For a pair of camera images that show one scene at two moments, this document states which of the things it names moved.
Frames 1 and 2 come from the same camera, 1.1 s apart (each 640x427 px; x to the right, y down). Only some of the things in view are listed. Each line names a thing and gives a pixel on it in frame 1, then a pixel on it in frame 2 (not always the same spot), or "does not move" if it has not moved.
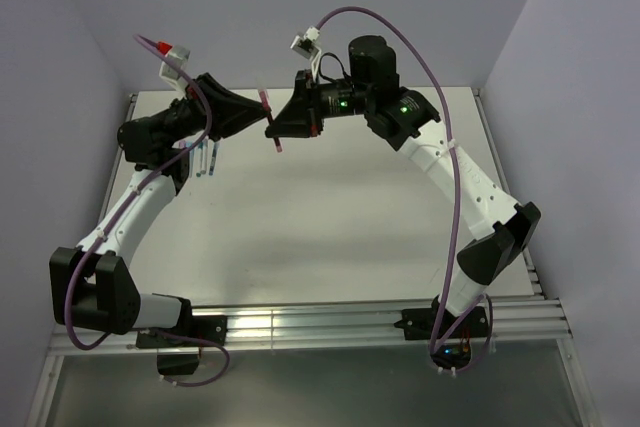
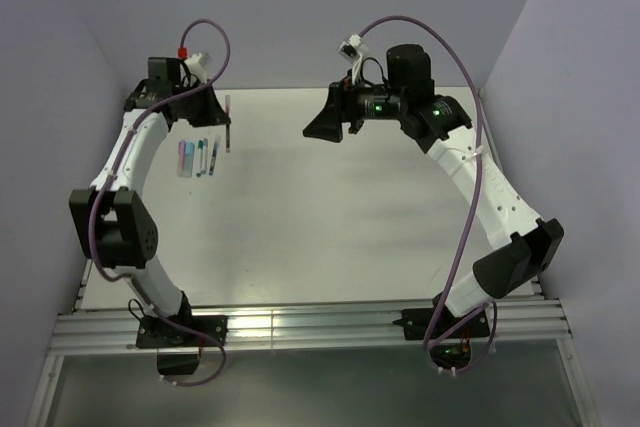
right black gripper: x=294 y=120 -> x=327 y=124
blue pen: x=214 y=156 does not move
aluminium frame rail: x=333 y=323 does not move
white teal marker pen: x=199 y=159 does not move
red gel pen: x=268 y=110 -> x=228 y=121
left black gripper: x=229 y=112 -> x=214 y=114
